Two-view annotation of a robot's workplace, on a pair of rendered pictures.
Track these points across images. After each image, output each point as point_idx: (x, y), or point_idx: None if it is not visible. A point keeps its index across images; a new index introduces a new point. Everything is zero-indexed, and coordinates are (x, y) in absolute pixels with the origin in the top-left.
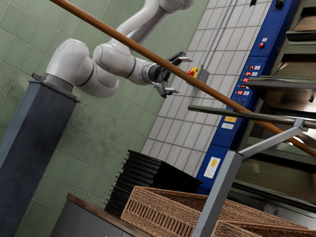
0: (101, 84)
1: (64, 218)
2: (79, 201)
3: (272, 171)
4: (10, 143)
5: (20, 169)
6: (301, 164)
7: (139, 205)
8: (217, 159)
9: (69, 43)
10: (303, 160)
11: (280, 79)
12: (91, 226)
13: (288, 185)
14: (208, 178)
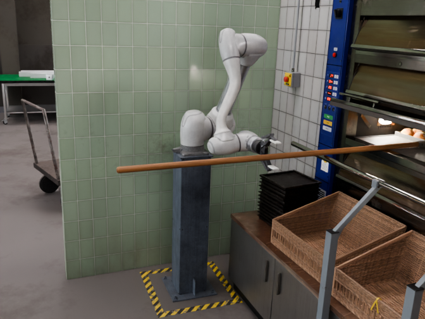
0: None
1: (234, 233)
2: (240, 224)
3: (370, 169)
4: (179, 202)
5: (193, 216)
6: None
7: (280, 236)
8: None
9: (188, 118)
10: (391, 165)
11: (356, 105)
12: (254, 247)
13: None
14: (324, 172)
